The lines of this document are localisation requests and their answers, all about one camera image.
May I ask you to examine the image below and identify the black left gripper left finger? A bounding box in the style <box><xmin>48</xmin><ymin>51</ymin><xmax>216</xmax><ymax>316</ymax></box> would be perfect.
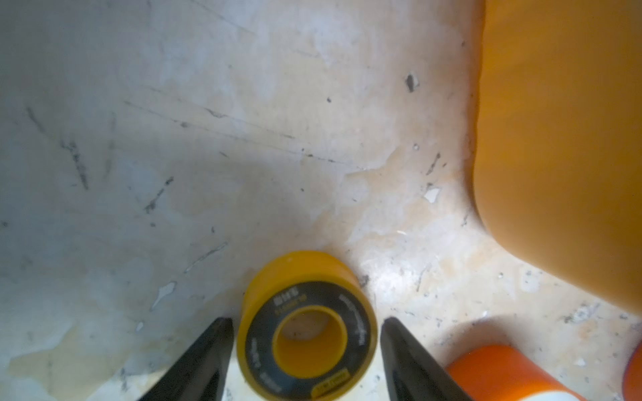
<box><xmin>140</xmin><ymin>317</ymin><xmax>234</xmax><ymax>401</ymax></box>

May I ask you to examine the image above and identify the black yellow tape roll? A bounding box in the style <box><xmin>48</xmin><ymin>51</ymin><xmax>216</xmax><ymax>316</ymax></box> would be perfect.
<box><xmin>237</xmin><ymin>251</ymin><xmax>378</xmax><ymax>400</ymax></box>

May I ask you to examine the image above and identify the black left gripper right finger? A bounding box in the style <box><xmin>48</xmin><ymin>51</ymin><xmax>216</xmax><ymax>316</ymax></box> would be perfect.
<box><xmin>380</xmin><ymin>317</ymin><xmax>471</xmax><ymax>401</ymax></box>

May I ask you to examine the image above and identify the orange sealing tape roll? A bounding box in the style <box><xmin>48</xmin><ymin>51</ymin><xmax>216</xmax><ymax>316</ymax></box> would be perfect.
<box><xmin>446</xmin><ymin>345</ymin><xmax>583</xmax><ymax>401</ymax></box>
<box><xmin>622</xmin><ymin>343</ymin><xmax>642</xmax><ymax>401</ymax></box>

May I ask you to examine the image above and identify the yellow plastic storage box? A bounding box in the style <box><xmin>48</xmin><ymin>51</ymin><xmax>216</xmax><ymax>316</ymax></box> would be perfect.
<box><xmin>473</xmin><ymin>1</ymin><xmax>641</xmax><ymax>313</ymax></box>

